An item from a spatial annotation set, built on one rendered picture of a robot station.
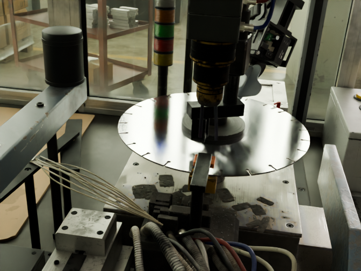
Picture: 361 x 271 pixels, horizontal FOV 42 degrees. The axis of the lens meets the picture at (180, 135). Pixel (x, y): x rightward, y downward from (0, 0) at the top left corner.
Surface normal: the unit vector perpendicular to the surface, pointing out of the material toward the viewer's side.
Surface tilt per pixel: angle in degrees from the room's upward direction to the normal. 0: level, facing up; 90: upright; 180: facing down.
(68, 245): 90
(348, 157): 90
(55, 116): 90
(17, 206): 0
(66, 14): 90
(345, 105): 0
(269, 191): 0
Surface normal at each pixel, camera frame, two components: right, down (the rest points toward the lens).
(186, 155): 0.05, -0.90
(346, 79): -0.15, 0.43
